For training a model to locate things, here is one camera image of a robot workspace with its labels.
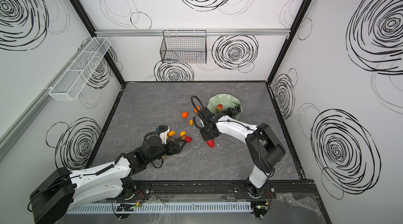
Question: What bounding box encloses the fake strawberry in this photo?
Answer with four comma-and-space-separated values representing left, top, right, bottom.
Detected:
215, 104, 223, 113
182, 135, 193, 143
206, 140, 215, 147

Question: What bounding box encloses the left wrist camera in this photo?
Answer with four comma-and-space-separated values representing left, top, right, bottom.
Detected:
157, 125, 170, 144

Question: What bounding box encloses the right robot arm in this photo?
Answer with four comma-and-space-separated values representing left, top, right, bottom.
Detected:
195, 108, 286, 198

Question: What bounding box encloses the fake orange upper right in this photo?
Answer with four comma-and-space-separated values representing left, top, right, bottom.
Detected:
194, 106, 201, 113

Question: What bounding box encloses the white slotted cable duct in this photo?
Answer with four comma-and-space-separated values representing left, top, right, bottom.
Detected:
69, 202, 253, 214

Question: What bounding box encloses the black wire wall basket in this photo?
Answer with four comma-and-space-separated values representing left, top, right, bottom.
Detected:
160, 30, 207, 64

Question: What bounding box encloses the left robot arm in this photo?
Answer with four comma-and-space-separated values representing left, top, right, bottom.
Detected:
27, 135, 187, 224

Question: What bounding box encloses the light green wavy fruit bowl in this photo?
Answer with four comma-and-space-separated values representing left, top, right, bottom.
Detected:
207, 94, 243, 120

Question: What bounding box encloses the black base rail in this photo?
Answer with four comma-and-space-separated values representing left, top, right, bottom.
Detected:
108, 180, 318, 201

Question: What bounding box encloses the dark fake grape bunch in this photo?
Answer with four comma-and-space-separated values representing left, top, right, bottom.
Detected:
222, 102, 242, 119

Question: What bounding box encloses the white mesh wall shelf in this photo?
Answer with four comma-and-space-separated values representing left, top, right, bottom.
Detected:
49, 37, 111, 101

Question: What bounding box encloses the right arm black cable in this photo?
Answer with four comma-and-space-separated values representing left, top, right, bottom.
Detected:
190, 95, 207, 130

